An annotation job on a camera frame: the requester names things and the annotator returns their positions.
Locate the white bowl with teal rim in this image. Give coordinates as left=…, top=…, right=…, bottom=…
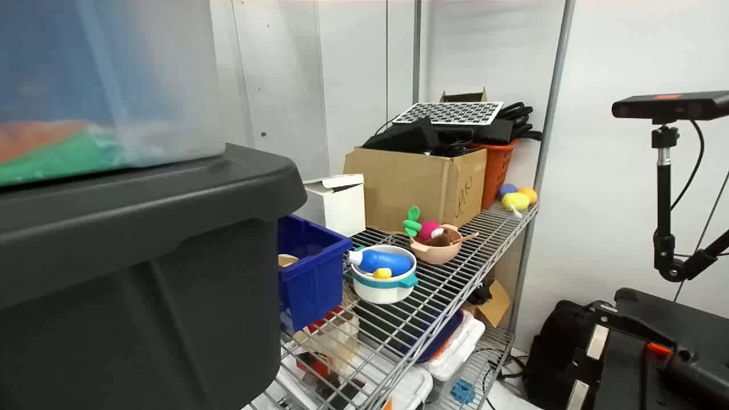
left=348, top=245, right=422, bottom=307

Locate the pink bowl with ears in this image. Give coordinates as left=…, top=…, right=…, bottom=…
left=407, top=223, right=464, bottom=267

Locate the white cardboard box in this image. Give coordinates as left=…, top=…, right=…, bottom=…
left=301, top=171, right=369, bottom=240

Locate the large brown cardboard box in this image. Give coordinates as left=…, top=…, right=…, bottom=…
left=341, top=143, right=490, bottom=234

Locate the blue toy bottle yellow spout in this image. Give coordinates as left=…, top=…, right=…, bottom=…
left=345, top=246, right=417, bottom=283

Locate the pink radish plush toy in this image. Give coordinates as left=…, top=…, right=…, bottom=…
left=401, top=204, right=449, bottom=246

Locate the blue plastic bin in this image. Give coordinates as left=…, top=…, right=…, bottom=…
left=276, top=215, right=352, bottom=336

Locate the grid patterned board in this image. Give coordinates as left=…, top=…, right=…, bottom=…
left=389, top=98, right=505, bottom=131

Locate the orange bucket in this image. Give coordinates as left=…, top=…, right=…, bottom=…
left=476, top=141, right=517, bottom=212

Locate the yellow toy ball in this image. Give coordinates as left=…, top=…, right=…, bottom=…
left=499, top=184, right=540, bottom=220

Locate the small brown cardboard box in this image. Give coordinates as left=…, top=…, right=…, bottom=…
left=463, top=279, right=515, bottom=330

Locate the white lidded container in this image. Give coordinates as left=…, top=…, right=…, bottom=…
left=377, top=367, right=434, bottom=410
left=418, top=307, right=487, bottom=382

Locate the blue round cap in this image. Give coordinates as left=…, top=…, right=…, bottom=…
left=450, top=378, right=476, bottom=406

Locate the black storage tote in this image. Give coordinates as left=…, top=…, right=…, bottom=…
left=0, top=143, right=309, bottom=410

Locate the clear plastic storage bin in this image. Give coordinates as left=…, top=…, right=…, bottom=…
left=0, top=0, right=227, bottom=191

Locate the metal wire shelf rack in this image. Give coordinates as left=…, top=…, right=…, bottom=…
left=241, top=0, right=579, bottom=410

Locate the pink bowl with handles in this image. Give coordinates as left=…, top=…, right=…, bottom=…
left=407, top=307, right=466, bottom=363

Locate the black camera stand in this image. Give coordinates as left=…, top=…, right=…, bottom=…
left=646, top=121, right=729, bottom=286

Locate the black camera bar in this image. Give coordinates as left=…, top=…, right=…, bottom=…
left=611, top=89, right=729, bottom=123

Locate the black case with orange handle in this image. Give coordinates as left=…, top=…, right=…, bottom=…
left=590, top=286, right=729, bottom=410

